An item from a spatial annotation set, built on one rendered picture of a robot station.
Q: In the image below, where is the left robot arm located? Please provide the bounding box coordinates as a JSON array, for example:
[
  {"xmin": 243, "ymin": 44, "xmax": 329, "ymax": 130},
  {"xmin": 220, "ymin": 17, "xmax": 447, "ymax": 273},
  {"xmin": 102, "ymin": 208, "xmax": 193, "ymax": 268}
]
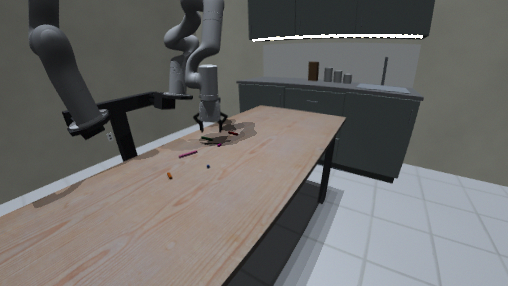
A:
[{"xmin": 164, "ymin": 0, "xmax": 225, "ymax": 102}]

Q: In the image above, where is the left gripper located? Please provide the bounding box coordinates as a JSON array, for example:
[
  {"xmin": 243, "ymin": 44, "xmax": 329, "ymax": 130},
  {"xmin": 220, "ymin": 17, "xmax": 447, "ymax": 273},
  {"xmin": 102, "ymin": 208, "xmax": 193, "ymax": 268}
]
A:
[{"xmin": 193, "ymin": 100, "xmax": 228, "ymax": 133}]

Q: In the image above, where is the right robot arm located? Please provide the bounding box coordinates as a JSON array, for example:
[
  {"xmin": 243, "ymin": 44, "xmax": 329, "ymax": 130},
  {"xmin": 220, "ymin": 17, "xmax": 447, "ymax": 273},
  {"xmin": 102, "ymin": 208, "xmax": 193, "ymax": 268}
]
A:
[{"xmin": 28, "ymin": 0, "xmax": 109, "ymax": 131}]

